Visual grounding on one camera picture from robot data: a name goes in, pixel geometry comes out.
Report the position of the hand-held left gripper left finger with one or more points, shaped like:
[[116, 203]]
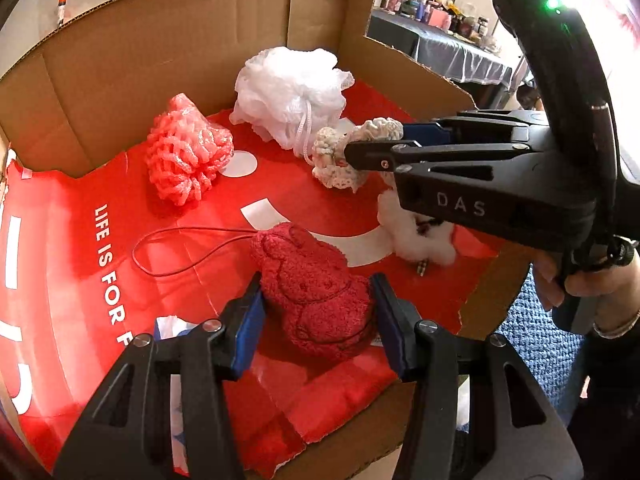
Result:
[[249, 332]]

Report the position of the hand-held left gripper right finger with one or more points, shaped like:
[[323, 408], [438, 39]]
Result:
[[390, 325]]

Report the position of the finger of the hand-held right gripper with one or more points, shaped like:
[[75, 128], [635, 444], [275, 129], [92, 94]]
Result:
[[370, 156], [425, 132]]

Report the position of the cream crocheted scrunchie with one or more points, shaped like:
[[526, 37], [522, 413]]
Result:
[[330, 160]]

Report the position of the blue and white tube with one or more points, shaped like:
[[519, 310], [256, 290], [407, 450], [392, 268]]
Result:
[[167, 325]]

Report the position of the white fluffy star hair clip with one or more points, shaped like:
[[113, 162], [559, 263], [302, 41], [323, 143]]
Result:
[[405, 232]]

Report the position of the white mesh bath sponge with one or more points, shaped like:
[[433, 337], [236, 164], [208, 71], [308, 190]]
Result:
[[290, 95]]

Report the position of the coral red net sponge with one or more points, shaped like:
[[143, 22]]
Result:
[[187, 155]]

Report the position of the cardboard box with red print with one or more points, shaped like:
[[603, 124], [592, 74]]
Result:
[[150, 60]]

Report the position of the person's right forearm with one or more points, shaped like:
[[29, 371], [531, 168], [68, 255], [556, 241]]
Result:
[[610, 400]]

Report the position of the person's right hand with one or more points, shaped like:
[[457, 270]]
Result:
[[615, 285]]

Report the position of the table with dark cloth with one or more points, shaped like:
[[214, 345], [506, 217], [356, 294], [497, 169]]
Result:
[[440, 50]]

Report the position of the group of cosmetic bottles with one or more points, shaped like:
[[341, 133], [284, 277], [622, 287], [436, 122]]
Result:
[[430, 5]]

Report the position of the blue knitted blanket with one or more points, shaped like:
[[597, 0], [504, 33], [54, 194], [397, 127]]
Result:
[[530, 320]]

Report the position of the glue bottle with red cap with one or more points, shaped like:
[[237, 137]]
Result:
[[61, 10]]

